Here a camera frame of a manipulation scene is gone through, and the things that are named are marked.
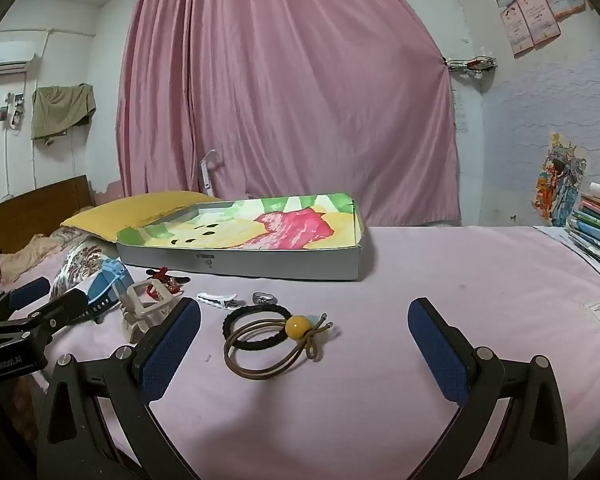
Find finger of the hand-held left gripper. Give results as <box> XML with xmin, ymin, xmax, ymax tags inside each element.
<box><xmin>0</xmin><ymin>276</ymin><xmax>52</xmax><ymax>322</ymax></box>
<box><xmin>27</xmin><ymin>287</ymin><xmax>92</xmax><ymax>333</ymax></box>

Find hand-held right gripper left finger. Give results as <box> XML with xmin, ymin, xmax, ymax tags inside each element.
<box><xmin>36</xmin><ymin>297</ymin><xmax>202</xmax><ymax>480</ymax></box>

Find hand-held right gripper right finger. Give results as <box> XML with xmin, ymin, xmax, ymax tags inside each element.
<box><xmin>407</xmin><ymin>297</ymin><xmax>570</xmax><ymax>480</ymax></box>

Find beige hair claw clip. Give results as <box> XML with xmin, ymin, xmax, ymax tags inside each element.
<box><xmin>117</xmin><ymin>280</ymin><xmax>173</xmax><ymax>345</ymax></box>

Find white hair clip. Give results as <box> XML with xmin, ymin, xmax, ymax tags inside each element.
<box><xmin>196</xmin><ymin>291</ymin><xmax>245</xmax><ymax>308</ymax></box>

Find brown hair tie yellow bead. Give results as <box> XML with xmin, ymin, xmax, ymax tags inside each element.
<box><xmin>223</xmin><ymin>312</ymin><xmax>333</xmax><ymax>381</ymax></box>

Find grey box with colourful painting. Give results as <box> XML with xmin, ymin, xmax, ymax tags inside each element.
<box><xmin>116</xmin><ymin>191</ymin><xmax>368</xmax><ymax>281</ymax></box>

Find crumpled pink blanket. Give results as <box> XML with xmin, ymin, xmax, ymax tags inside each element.
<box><xmin>0</xmin><ymin>227</ymin><xmax>81</xmax><ymax>286</ymax></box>

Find floral pillow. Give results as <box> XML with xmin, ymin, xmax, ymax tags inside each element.
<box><xmin>50</xmin><ymin>237</ymin><xmax>118</xmax><ymax>301</ymax></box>

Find red hair clip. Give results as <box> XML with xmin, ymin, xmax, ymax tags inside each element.
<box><xmin>146</xmin><ymin>267</ymin><xmax>186</xmax><ymax>301</ymax></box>

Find wooden headboard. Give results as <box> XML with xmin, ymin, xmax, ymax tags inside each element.
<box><xmin>0</xmin><ymin>175</ymin><xmax>95</xmax><ymax>253</ymax></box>

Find yellow pillow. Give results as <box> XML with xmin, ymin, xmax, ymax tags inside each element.
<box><xmin>60</xmin><ymin>191</ymin><xmax>226</xmax><ymax>241</ymax></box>

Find loose white papers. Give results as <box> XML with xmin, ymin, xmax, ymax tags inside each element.
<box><xmin>532</xmin><ymin>225</ymin><xmax>600</xmax><ymax>291</ymax></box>

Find white folding lamp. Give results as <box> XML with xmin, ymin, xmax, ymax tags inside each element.
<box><xmin>198</xmin><ymin>150</ymin><xmax>218</xmax><ymax>196</ymax></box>

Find green hanging cloth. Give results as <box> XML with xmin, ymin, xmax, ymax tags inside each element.
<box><xmin>31</xmin><ymin>83</ymin><xmax>97</xmax><ymax>147</ymax></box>

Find stack of books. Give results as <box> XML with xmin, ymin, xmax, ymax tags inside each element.
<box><xmin>565</xmin><ymin>180</ymin><xmax>600</xmax><ymax>266</ymax></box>

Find white air conditioner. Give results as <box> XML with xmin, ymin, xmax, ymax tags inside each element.
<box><xmin>0</xmin><ymin>41</ymin><xmax>37</xmax><ymax>79</ymax></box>

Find pink curtain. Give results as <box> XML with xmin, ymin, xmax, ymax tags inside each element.
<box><xmin>116</xmin><ymin>0</ymin><xmax>462</xmax><ymax>226</ymax></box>

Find black hair tie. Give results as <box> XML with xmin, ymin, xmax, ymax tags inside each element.
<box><xmin>222</xmin><ymin>304</ymin><xmax>293</xmax><ymax>352</ymax></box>

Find wall socket with charger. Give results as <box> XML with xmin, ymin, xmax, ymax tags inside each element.
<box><xmin>0</xmin><ymin>92</ymin><xmax>27</xmax><ymax>131</ymax></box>

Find colourful wall sticker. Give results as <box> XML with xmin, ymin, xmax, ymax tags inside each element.
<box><xmin>534</xmin><ymin>132</ymin><xmax>588</xmax><ymax>228</ymax></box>

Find white wall paper strip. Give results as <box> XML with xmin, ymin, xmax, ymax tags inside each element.
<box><xmin>452</xmin><ymin>87</ymin><xmax>471</xmax><ymax>133</ymax></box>

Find wire wall shelf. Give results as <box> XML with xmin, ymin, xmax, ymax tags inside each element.
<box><xmin>442</xmin><ymin>54</ymin><xmax>498</xmax><ymax>78</ymax></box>

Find group of wall certificates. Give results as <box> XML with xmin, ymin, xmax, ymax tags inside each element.
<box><xmin>489</xmin><ymin>0</ymin><xmax>586</xmax><ymax>58</ymax></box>

